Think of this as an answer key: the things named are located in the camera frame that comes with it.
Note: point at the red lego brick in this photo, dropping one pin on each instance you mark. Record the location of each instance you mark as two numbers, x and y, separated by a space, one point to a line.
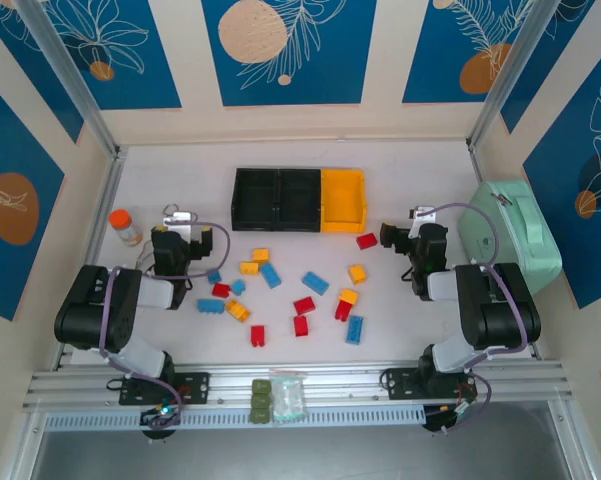
304 305
366 241
301 326
257 335
221 289
343 311

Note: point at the clear plastic bag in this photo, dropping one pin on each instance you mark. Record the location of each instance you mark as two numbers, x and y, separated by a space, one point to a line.
287 400

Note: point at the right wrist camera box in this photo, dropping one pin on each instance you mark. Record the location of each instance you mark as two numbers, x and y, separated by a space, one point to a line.
425 214

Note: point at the mint green zip case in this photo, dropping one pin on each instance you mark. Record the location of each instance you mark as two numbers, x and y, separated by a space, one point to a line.
520 250

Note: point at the long blue lego brick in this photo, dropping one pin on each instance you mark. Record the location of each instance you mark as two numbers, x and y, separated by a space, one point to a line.
271 275
355 329
315 283
210 306

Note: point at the black plastic bin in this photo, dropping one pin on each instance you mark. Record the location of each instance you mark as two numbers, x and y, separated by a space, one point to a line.
300 200
255 200

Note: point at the yellow plastic bin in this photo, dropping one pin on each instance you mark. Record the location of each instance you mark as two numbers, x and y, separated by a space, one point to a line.
342 200

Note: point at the aluminium mounting rail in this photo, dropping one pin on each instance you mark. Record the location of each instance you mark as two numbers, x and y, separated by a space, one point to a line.
330 382

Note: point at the olive green block strip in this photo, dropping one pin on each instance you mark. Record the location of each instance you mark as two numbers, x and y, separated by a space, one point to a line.
261 402

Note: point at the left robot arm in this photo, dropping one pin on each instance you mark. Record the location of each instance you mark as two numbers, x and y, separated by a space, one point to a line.
80 310

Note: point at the long yellow lego brick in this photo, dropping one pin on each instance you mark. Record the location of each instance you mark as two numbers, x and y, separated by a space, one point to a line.
238 310

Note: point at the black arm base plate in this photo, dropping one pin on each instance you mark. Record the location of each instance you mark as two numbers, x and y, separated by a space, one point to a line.
195 387
400 382

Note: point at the aluminium frame post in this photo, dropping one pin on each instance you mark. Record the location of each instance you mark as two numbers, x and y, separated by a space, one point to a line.
511 75
72 75

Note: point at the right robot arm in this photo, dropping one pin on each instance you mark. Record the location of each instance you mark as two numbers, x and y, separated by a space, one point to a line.
500 310

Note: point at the black electronics module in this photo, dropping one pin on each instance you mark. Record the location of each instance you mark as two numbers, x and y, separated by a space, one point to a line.
437 425
150 419

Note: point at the orange capped bottle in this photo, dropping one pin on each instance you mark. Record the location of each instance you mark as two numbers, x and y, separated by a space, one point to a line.
125 227

